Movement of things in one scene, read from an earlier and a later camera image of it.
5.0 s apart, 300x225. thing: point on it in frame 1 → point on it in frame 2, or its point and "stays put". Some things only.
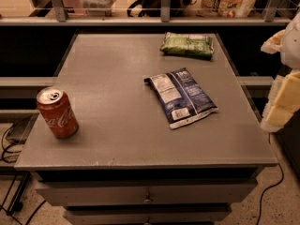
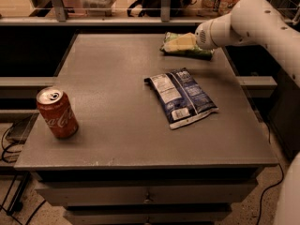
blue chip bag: (180, 97) stays put
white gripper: (292, 49) → (204, 37)
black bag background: (151, 0) stays put
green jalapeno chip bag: (187, 44) stays put
